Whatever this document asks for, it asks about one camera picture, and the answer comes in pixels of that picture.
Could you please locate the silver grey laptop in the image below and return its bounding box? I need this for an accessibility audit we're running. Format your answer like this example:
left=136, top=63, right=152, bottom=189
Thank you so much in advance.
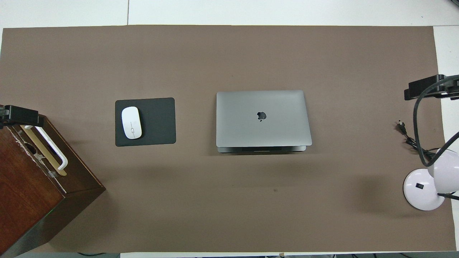
left=216, top=90, right=312, bottom=154

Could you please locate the dark brown wooden box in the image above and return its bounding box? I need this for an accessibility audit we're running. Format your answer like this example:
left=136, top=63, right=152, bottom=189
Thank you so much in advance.
left=0, top=115, right=106, bottom=257

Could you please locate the white desk lamp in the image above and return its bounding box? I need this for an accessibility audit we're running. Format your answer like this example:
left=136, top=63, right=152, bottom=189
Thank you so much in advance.
left=403, top=149, right=459, bottom=211

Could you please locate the white computer mouse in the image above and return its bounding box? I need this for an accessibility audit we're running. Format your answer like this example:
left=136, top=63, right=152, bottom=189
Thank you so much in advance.
left=121, top=106, right=142, bottom=139

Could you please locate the black mouse pad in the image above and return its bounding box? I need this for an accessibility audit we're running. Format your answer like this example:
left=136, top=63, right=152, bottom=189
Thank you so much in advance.
left=115, top=97, right=176, bottom=147

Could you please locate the brown table mat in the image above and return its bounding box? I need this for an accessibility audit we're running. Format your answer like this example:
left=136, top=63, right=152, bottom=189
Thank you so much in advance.
left=0, top=25, right=456, bottom=253

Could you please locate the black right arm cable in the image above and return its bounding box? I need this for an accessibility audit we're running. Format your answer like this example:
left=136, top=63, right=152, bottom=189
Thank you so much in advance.
left=412, top=74, right=459, bottom=167

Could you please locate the brass handle backplate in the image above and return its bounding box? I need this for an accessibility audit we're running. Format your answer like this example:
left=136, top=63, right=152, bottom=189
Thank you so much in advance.
left=20, top=125, right=67, bottom=177

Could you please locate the white box handle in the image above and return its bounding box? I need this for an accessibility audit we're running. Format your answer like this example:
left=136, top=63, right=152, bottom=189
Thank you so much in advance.
left=24, top=125, right=68, bottom=170

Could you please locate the black lamp power cable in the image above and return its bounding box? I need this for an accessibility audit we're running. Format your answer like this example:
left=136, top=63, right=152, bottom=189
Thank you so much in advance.
left=396, top=121, right=436, bottom=160

